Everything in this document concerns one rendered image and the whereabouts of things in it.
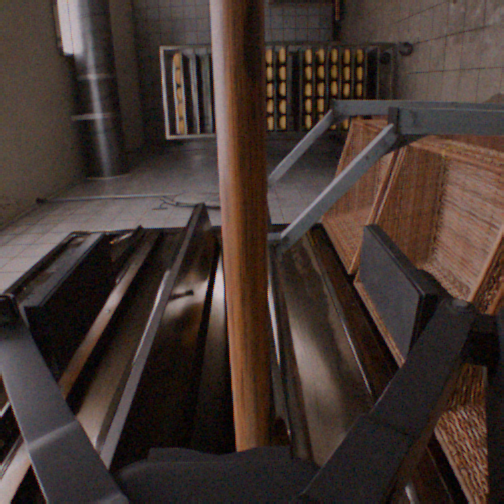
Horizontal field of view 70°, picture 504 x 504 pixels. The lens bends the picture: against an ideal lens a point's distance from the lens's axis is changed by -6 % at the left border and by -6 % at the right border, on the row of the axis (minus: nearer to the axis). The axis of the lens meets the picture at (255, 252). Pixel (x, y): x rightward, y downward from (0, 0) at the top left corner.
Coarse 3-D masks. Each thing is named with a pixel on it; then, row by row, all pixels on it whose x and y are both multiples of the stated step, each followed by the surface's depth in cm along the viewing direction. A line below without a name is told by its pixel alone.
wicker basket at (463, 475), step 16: (496, 304) 60; (464, 368) 66; (480, 368) 66; (464, 384) 68; (480, 384) 69; (464, 400) 70; (480, 400) 70; (448, 416) 70; (464, 416) 69; (480, 416) 68; (448, 432) 67; (464, 432) 66; (480, 432) 64; (448, 448) 64; (464, 448) 63; (480, 448) 62; (464, 464) 60; (480, 464) 59; (464, 480) 58; (480, 480) 57; (480, 496) 55
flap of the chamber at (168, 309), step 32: (192, 224) 149; (192, 256) 131; (192, 288) 121; (160, 320) 87; (192, 320) 112; (160, 352) 82; (192, 352) 104; (128, 384) 68; (160, 384) 77; (128, 416) 61; (160, 416) 73; (128, 448) 58
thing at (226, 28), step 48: (240, 0) 19; (240, 48) 20; (240, 96) 21; (240, 144) 22; (240, 192) 23; (240, 240) 24; (240, 288) 25; (240, 336) 27; (240, 384) 29; (240, 432) 32
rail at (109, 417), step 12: (192, 216) 159; (180, 240) 135; (168, 276) 109; (156, 300) 96; (144, 324) 87; (144, 336) 82; (132, 360) 75; (120, 384) 68; (120, 396) 65; (108, 408) 63; (108, 420) 60; (108, 432) 58; (96, 444) 56
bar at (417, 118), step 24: (336, 120) 106; (408, 120) 59; (432, 120) 59; (456, 120) 59; (480, 120) 59; (384, 144) 61; (408, 144) 62; (288, 168) 110; (360, 168) 63; (336, 192) 64; (312, 216) 66; (288, 240) 68; (288, 336) 42; (288, 360) 38; (288, 384) 35; (288, 408) 32; (288, 432) 30; (312, 456) 28
